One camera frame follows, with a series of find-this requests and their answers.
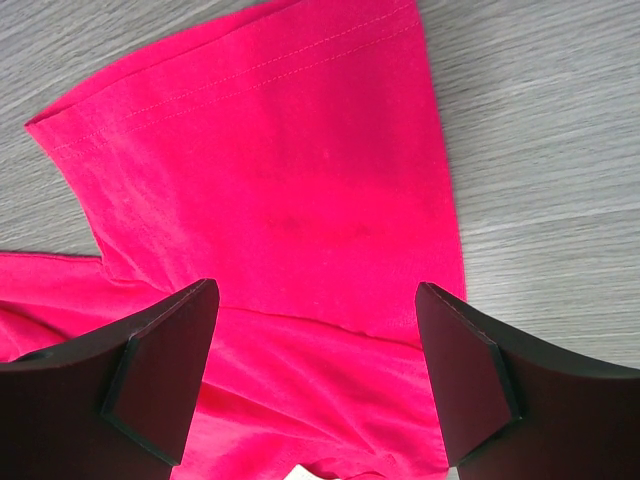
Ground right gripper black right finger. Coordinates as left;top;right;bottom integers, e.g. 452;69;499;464
416;283;639;479

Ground red t shirt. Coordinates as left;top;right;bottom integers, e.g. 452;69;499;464
1;1;465;479

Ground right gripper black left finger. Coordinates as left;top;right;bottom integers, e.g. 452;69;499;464
1;279;219;479

